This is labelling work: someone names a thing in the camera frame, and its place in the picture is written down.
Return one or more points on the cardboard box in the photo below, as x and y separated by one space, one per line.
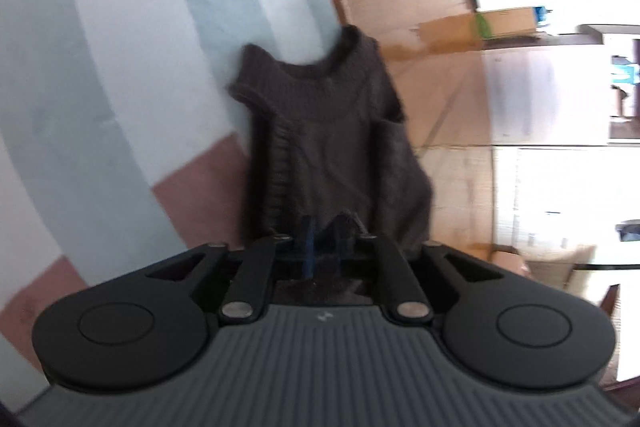
510 22

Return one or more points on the blue plastic bag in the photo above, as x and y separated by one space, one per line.
541 16

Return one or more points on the checkered rug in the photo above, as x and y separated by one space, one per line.
125 82

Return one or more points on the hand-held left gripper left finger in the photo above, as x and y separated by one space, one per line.
307 247

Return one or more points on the brown knit sweater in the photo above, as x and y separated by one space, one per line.
325 132

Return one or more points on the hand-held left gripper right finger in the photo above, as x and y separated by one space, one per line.
382 257

